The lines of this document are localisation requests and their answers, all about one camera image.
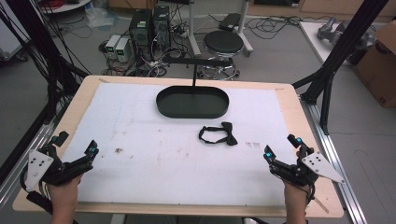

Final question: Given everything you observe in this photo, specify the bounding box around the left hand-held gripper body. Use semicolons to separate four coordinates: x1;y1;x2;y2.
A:
23;145;95;193

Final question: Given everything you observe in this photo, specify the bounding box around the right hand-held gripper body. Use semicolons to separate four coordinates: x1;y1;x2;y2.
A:
269;147;347;188

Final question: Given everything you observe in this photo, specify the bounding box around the black bow tie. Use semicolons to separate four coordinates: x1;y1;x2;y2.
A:
198;121;239;147

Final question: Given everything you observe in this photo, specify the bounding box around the black oval tray stand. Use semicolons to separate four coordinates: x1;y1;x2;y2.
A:
155;56;235;119

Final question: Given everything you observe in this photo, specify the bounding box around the person's right hand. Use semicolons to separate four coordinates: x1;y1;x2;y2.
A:
283;180;313;217

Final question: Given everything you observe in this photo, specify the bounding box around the person's left hand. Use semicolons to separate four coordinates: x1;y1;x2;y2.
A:
46;174;84;217

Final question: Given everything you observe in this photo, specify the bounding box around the white table mat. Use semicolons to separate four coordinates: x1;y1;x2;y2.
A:
61;81;297;208

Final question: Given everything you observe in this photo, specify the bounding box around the white board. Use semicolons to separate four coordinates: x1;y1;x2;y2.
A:
298;21;379;67

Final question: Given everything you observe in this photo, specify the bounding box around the white power supply unit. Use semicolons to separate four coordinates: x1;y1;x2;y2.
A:
114;37;131;63
105;34;121;54

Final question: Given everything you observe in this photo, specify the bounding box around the brown cardboard box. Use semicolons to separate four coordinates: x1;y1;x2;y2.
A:
352;20;396;109

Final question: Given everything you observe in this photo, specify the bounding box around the grey machine part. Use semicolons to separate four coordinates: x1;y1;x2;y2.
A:
317;16;376;48

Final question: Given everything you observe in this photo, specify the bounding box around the black round stool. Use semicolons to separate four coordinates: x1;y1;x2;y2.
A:
197;29;246;81

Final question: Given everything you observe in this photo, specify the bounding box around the black computer tower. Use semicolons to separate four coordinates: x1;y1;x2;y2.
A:
128;8;154;62
151;5;172;51

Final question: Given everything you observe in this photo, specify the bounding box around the clear plastic bag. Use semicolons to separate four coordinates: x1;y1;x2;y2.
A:
84;5;120;30

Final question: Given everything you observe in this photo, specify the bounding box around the round white table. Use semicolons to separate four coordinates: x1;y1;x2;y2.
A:
39;0;92;15

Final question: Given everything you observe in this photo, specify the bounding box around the black flat device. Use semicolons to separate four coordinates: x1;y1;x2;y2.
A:
218;12;242;33

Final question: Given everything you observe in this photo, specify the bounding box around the aluminium rail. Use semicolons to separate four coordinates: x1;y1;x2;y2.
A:
299;93;370;224
0;104;71;210

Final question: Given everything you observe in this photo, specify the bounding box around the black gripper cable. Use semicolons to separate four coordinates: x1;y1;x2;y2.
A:
305;183;317;207

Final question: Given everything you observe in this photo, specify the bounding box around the black wrist strap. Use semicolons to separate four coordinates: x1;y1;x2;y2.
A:
25;190;53;217

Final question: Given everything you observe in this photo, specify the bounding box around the black metal frame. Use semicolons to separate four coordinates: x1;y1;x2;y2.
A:
0;0;91;185
291;0;390;136

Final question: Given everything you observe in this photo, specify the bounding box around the tangle of floor cables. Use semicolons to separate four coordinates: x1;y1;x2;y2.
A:
97;40;191;78

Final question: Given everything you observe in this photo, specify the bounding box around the white table leg frame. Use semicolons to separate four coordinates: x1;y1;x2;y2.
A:
186;0;255;58

